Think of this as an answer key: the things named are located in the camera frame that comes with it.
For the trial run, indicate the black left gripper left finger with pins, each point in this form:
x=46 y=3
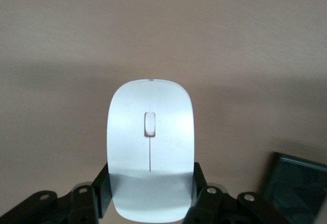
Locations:
x=76 y=203

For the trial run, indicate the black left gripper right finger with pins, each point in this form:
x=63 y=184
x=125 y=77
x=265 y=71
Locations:
x=230 y=206

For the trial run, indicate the small black rectangular box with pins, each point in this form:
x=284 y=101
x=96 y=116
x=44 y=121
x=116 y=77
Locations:
x=293 y=185

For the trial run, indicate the white computer mouse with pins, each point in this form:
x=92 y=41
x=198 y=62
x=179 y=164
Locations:
x=150 y=147

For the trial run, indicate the brown table cover mat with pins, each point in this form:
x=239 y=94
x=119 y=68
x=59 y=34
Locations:
x=163 y=43

